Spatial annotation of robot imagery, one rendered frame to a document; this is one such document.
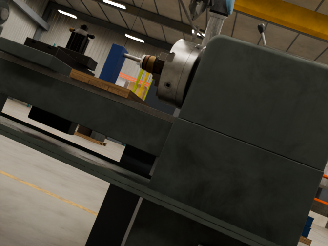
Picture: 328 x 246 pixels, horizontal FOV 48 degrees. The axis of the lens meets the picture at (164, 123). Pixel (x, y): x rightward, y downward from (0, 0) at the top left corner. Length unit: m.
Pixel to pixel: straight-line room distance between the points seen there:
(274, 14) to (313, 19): 1.20
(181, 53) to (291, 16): 11.25
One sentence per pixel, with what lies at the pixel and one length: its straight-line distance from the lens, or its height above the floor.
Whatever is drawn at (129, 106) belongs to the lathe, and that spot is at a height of 0.84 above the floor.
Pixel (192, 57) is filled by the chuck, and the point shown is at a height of 1.13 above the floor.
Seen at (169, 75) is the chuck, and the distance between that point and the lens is 1.62.
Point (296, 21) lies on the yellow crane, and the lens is 12.79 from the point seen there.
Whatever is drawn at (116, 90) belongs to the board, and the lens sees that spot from 1.63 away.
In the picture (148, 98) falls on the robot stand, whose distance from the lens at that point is 2.24.
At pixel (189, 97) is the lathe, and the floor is 0.95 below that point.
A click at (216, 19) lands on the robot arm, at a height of 1.54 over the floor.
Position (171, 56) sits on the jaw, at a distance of 1.65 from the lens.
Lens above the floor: 0.72
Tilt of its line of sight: 4 degrees up
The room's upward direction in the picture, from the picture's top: 22 degrees clockwise
